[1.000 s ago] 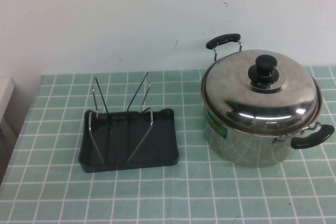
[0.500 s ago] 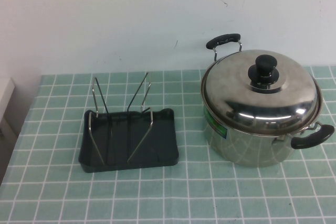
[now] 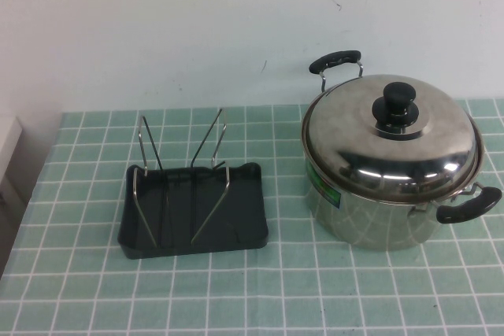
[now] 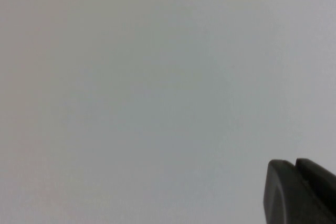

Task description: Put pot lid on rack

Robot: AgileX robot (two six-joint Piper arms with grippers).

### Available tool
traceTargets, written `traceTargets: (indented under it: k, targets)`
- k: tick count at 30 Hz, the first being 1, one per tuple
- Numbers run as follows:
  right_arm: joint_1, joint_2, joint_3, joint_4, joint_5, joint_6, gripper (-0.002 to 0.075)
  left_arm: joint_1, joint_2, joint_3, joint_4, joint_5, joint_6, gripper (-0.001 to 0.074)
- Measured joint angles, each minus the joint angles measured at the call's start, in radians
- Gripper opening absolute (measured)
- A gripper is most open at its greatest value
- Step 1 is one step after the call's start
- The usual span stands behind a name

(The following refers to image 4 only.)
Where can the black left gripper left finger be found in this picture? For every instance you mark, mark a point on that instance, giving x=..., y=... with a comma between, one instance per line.
x=281, y=197

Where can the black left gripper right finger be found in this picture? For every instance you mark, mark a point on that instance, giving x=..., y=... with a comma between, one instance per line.
x=320, y=182

